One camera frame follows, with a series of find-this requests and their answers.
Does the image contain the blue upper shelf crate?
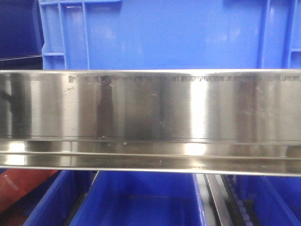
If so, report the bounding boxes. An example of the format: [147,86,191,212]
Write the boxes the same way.
[39,0,301,70]

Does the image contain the red box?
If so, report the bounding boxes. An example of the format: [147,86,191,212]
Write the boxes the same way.
[0,169,59,213]

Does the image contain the blue lower middle bin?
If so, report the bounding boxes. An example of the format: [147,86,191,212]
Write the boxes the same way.
[70,171,207,226]

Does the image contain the blue bin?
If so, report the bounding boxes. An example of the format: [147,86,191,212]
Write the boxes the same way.
[24,170,93,226]
[70,171,207,226]
[234,176,301,226]

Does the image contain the metal roller track divider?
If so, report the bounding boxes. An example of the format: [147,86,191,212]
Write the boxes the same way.
[196,174,253,226]

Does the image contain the blue lower left bin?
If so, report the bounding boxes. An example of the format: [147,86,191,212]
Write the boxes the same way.
[24,170,93,226]

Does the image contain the dark blue upper left crate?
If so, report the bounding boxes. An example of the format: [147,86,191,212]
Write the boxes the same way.
[0,0,44,59]

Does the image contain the blue lower right bin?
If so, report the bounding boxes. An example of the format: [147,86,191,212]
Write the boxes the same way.
[234,176,301,226]

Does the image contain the stainless steel shelf rail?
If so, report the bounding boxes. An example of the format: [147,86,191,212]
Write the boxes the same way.
[0,69,301,176]

